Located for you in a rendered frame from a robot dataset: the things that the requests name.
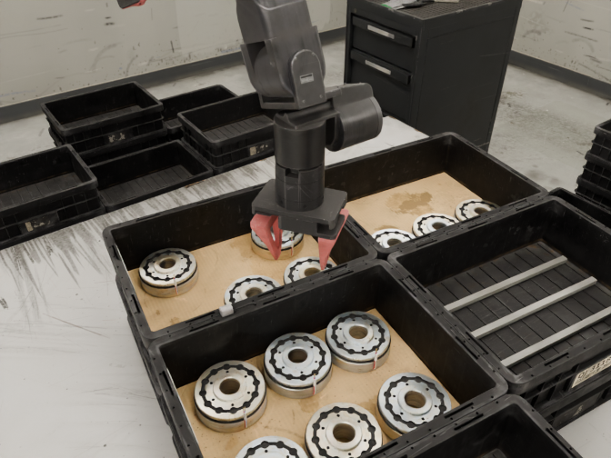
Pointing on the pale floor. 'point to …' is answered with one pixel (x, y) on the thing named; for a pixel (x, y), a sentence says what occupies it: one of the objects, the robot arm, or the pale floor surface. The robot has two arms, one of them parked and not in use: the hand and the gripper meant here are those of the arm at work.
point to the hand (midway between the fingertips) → (300, 257)
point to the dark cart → (434, 62)
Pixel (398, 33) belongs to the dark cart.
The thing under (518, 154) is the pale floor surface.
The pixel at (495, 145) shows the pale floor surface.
